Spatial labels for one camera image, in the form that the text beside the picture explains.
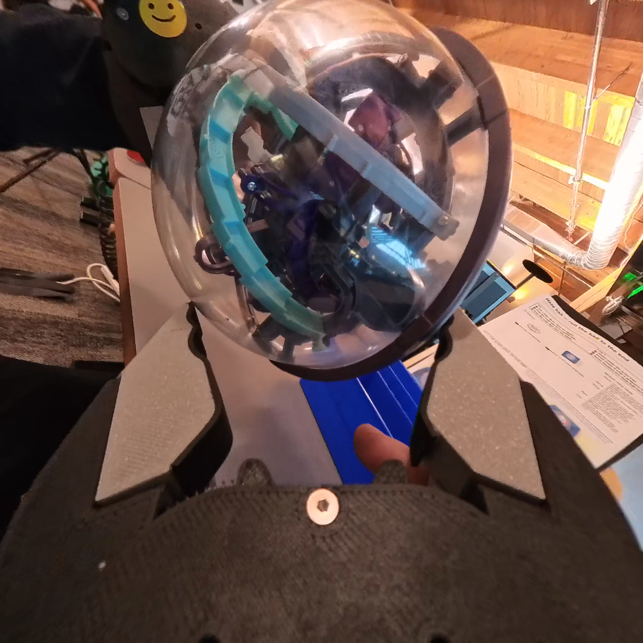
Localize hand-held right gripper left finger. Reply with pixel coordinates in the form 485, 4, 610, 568
94, 303, 234, 504

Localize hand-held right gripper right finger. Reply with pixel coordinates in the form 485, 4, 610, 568
408, 308, 547, 499

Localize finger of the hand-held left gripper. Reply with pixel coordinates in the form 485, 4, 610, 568
139, 105, 166, 162

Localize clear plastic maze ball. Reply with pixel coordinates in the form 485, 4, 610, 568
151, 0, 513, 382

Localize person's left forearm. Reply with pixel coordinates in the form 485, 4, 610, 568
0, 5, 126, 151

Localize person's right hand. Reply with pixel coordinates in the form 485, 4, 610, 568
353, 423, 432, 486

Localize person's dark trousers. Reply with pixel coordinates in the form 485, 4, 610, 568
0, 356, 124, 533

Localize printed instruction sheet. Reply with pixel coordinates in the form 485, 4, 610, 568
480, 294, 643, 470

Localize blue plastic bin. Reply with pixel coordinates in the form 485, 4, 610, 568
300, 359, 424, 485

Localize white cable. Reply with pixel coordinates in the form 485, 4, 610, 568
59, 263, 121, 303

